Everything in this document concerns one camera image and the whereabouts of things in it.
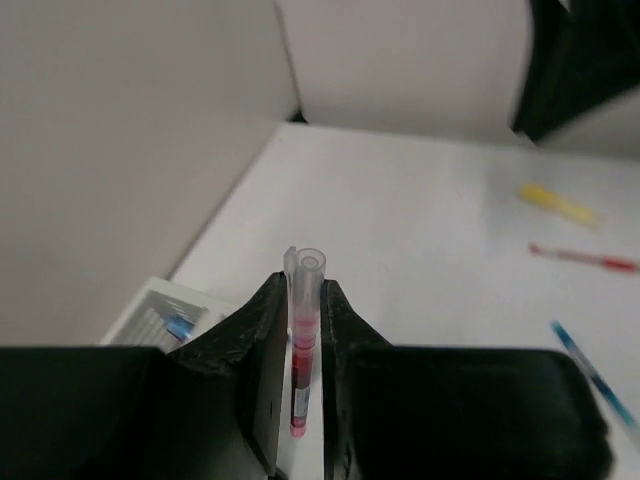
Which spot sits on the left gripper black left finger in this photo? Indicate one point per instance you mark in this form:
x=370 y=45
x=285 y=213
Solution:
x=208 y=410

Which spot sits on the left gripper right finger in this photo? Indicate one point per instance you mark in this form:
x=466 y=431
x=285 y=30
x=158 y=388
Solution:
x=431 y=412

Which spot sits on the blue highlighter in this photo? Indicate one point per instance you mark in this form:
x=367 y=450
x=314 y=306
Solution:
x=179 y=328

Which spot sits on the dark red pen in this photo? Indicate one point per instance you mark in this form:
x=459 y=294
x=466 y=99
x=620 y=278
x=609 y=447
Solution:
x=304 y=270

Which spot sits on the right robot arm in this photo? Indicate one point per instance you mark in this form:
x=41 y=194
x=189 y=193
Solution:
x=582 y=56

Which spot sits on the white slotted container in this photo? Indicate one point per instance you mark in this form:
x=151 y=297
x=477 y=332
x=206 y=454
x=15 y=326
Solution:
x=142 y=321

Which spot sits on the teal blue pen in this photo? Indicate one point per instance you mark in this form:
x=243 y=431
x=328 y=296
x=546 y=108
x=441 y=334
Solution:
x=614 y=402

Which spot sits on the yellow highlighter right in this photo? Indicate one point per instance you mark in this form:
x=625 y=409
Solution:
x=545 y=200

